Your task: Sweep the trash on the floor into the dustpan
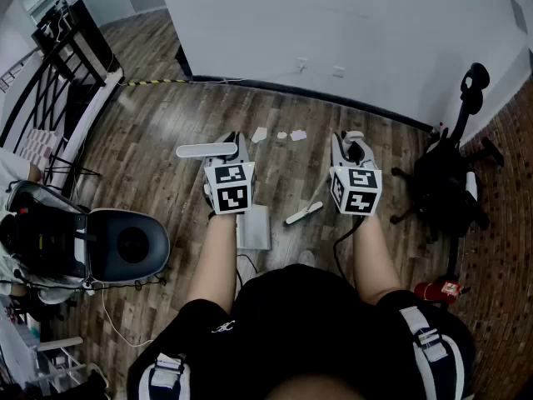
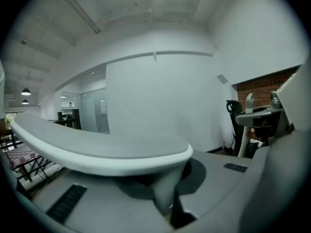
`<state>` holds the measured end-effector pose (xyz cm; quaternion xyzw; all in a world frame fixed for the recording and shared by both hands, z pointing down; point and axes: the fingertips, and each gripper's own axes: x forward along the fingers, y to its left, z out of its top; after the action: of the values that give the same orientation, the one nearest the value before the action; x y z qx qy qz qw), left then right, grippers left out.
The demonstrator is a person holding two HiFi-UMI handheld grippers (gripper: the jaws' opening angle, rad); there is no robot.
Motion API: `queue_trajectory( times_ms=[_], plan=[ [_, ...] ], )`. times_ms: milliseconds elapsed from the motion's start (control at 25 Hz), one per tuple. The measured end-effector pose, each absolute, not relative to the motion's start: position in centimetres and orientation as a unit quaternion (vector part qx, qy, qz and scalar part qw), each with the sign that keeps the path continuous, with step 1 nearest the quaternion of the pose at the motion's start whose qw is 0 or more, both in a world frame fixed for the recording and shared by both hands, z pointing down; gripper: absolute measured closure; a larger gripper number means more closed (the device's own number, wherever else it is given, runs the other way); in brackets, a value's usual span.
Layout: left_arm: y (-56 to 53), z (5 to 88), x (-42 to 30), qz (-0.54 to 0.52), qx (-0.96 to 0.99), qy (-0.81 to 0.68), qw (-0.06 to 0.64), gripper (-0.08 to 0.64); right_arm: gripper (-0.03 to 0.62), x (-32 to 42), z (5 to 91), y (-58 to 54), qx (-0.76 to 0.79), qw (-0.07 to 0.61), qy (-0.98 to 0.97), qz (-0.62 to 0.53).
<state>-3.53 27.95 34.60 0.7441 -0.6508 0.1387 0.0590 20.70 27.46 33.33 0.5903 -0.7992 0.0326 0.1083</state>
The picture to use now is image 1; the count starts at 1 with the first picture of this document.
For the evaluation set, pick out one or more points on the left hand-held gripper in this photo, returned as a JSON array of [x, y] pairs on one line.
[[230, 190]]

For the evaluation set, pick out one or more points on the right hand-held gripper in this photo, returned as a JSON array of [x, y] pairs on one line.
[[357, 190]]

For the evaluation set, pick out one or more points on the small white paper scrap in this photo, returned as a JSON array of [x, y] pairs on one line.
[[282, 135]]

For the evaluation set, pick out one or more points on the person's left forearm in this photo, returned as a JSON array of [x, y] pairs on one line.
[[212, 261]]

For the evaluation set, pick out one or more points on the person's right forearm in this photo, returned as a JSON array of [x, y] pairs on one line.
[[375, 256]]

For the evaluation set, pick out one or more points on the black baseboard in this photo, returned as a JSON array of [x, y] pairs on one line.
[[316, 94]]

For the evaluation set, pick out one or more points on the black office chair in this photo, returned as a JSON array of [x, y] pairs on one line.
[[443, 181]]

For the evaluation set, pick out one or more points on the red fire extinguisher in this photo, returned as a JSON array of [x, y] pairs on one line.
[[433, 291]]

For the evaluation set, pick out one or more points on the open grey backpack case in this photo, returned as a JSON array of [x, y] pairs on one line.
[[104, 244]]

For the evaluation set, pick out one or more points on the black folding stand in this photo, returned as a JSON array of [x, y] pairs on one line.
[[66, 169]]

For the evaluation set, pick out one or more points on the person's black shirt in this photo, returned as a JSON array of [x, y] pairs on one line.
[[300, 327]]

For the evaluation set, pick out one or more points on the black metal railing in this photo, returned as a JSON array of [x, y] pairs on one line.
[[50, 77]]

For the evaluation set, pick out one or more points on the white wall outlet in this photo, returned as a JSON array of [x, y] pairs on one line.
[[339, 71]]

